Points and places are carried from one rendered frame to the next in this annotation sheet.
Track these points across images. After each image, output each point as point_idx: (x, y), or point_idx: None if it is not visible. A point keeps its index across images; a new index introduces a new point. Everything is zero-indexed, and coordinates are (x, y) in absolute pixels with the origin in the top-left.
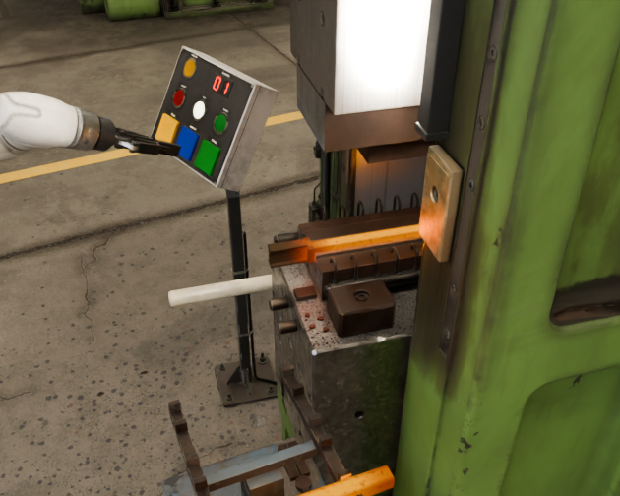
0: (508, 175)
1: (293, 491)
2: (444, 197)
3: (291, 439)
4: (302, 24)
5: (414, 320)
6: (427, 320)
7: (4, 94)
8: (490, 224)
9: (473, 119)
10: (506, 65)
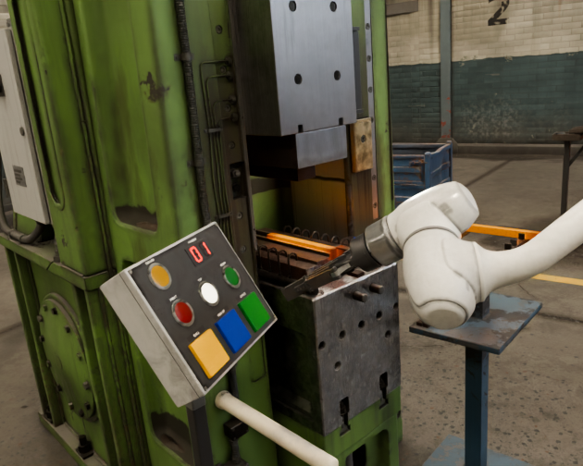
0: (384, 99)
1: None
2: (370, 132)
3: (415, 326)
4: (305, 97)
5: (353, 234)
6: (363, 218)
7: (457, 182)
8: (381, 127)
9: (366, 91)
10: (373, 60)
